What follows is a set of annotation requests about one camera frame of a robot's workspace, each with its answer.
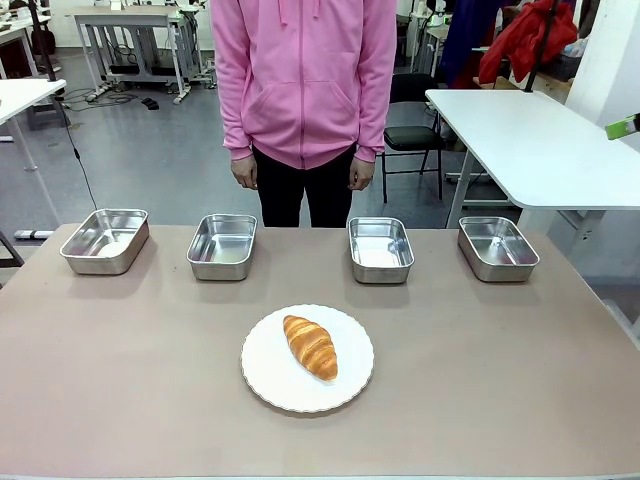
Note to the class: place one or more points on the stainless steel rectangular container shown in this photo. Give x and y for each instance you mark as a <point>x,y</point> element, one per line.
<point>497,248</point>
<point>380,250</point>
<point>106,241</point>
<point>222,246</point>

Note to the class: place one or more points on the person's left hand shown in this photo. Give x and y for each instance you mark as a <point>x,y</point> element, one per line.
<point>360,175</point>

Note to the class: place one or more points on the person's right hand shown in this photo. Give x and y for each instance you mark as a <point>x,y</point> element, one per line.
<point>244,173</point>

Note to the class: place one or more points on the white side table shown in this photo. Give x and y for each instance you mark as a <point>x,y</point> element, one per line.
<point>540,150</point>

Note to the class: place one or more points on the red jacket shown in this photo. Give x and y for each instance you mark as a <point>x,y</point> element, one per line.
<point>525,40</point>

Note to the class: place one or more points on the blue hanging garment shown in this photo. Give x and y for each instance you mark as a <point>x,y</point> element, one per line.
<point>467,40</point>

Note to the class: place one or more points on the black folding chair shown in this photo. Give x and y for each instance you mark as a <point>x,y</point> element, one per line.
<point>412,132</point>

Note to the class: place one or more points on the person in pink hoodie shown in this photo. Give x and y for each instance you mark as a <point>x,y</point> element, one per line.
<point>305,90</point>

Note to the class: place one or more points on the golden brown croissant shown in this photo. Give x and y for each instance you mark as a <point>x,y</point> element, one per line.
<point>311,346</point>

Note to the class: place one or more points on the white scalloped plate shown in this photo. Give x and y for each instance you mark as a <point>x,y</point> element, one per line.
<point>307,358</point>

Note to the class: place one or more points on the grey workbench table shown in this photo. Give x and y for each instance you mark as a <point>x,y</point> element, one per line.
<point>135,35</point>

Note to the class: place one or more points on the black tripod pole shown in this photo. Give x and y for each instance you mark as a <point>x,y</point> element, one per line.
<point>42,40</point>

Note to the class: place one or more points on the white desk with pole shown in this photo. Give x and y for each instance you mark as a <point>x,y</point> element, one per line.
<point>20,110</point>

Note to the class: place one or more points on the black camera stand pole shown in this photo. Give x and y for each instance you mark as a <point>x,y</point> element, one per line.
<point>542,45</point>

